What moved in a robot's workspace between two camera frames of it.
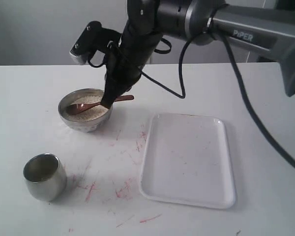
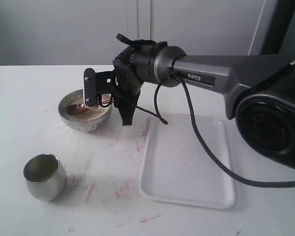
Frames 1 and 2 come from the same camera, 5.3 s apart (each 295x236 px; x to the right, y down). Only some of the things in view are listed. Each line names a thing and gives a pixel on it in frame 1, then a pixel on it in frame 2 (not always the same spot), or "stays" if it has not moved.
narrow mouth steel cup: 45,176 stays
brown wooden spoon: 77,108 stays
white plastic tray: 187,160 stays
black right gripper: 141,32 → 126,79
